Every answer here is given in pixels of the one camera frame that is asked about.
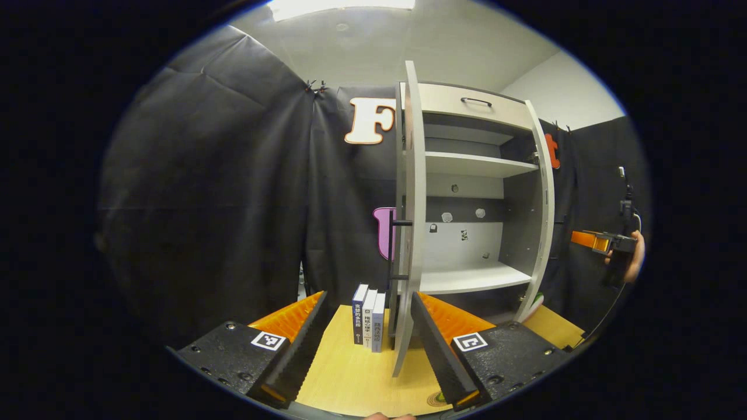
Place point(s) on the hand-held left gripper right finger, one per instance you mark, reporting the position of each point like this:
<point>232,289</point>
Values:
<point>437,344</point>

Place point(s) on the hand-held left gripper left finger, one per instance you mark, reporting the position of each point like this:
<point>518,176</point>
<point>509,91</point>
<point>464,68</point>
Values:
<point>300,344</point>

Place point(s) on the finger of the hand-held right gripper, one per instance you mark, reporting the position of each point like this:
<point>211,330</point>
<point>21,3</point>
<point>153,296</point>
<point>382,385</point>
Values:
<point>589,240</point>

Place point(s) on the round brown coaster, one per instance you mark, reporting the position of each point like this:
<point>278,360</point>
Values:
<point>432,399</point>

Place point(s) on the white cabinet door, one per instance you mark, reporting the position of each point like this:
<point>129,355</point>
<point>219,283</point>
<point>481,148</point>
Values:
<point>415,233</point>
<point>545,204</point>

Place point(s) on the white cabinet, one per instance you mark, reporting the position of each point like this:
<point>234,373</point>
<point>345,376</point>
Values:
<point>467,245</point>

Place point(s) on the white cabinet shelf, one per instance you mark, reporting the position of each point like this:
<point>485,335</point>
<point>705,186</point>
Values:
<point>467,279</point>
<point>473,164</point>

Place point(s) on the dark blue book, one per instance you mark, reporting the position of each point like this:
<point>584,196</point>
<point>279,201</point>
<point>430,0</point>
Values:
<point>358,318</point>

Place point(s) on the white book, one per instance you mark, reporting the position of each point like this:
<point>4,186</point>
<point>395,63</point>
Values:
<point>368,324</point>

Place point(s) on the white and green object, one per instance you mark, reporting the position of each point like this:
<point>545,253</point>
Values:
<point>536,300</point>

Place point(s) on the black backdrop cloth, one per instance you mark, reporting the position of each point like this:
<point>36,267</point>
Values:
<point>222,204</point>

